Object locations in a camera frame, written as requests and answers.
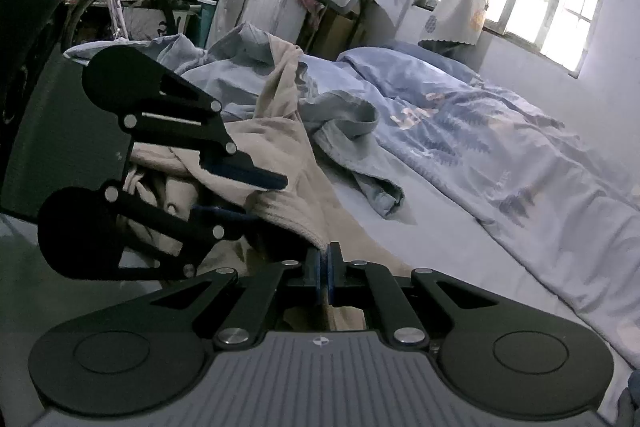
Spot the grey-blue garment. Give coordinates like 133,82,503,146
63,23,405,218

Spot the brown cardboard box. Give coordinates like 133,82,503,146
296,0,390,61

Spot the blue patterned quilt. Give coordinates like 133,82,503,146
304,43,639,364

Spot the beige cloth garment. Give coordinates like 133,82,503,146
119,31,417,331

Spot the blue bed sheet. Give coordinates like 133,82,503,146
0,146,637,423

